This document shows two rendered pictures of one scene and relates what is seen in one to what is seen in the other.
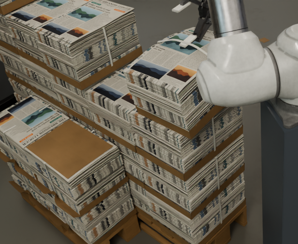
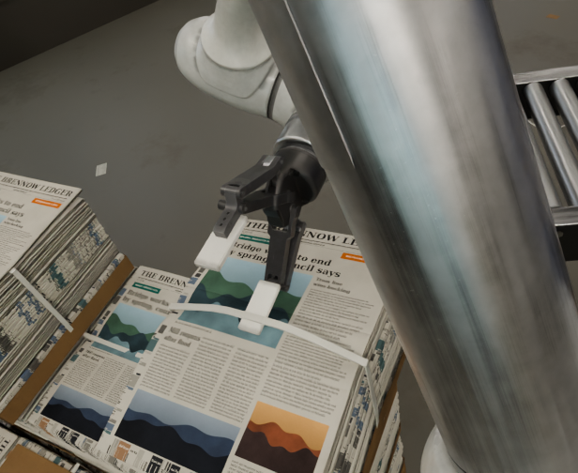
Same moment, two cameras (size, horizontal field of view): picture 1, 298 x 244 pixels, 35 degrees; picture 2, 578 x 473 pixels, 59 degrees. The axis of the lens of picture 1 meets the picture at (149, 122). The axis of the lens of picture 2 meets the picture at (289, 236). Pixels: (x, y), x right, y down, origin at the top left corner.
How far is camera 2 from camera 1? 1.20 m
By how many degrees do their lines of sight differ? 15
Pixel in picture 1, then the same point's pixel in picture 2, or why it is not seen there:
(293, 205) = not seen: outside the picture
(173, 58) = (236, 374)
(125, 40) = (84, 265)
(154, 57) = (175, 377)
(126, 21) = (71, 225)
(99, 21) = (1, 250)
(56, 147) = not seen: outside the picture
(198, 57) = (307, 354)
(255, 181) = not seen: hidden behind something
